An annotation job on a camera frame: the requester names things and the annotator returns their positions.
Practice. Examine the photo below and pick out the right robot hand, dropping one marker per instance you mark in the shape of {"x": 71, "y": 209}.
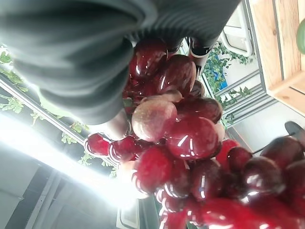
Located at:
{"x": 71, "y": 47}

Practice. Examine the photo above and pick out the red grape bunch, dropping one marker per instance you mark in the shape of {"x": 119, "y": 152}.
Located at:
{"x": 190, "y": 143}

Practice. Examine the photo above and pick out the green leaf vine garland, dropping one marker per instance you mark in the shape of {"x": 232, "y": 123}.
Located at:
{"x": 224, "y": 69}

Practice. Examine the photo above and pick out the light wooden crate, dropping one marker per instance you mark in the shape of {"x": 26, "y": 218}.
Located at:
{"x": 281, "y": 47}

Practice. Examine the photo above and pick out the green round fruit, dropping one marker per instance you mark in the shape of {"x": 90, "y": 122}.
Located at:
{"x": 300, "y": 38}

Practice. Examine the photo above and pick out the white metal window frame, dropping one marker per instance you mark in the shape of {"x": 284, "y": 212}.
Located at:
{"x": 236, "y": 35}

